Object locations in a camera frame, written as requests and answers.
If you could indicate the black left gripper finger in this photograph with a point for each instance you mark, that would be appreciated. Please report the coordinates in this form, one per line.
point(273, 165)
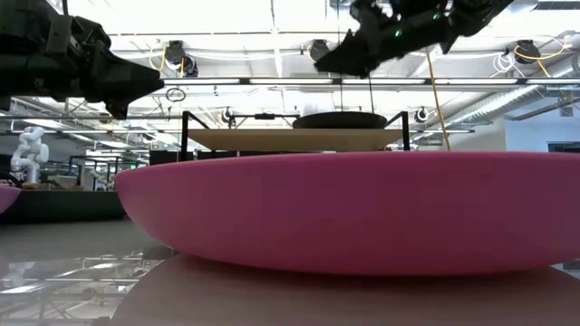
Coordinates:
point(127, 77)

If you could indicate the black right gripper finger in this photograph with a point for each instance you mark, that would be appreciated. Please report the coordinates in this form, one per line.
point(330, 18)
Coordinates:
point(346, 56)

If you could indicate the pink plate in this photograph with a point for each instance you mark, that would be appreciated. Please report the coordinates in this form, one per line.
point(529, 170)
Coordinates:
point(6, 199)

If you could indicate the large pink bowl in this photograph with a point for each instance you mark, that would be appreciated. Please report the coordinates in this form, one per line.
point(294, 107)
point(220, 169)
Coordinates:
point(344, 213)

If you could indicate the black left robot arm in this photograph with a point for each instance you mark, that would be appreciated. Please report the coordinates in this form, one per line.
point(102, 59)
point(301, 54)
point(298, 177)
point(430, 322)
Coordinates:
point(10, 54)

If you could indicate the long ceiling light strip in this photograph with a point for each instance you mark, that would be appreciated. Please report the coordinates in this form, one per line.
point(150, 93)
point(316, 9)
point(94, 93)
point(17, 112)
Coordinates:
point(290, 81)

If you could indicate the small black ceiling reel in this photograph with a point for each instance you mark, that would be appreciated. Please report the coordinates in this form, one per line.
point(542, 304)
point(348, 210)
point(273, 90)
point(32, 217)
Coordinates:
point(226, 116)
point(421, 114)

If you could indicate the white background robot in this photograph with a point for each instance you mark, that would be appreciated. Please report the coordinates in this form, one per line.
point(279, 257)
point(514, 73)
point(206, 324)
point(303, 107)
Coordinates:
point(29, 151)

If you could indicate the black background table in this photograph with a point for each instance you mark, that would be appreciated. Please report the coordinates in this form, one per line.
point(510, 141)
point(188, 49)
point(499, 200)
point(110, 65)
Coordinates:
point(63, 206)

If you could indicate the wooden shelf black metal frame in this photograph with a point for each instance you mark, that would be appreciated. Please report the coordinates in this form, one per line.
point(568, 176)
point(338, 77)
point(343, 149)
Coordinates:
point(294, 139)

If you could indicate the silver ventilation duct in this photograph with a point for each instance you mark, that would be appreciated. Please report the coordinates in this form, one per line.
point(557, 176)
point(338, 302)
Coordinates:
point(507, 102)

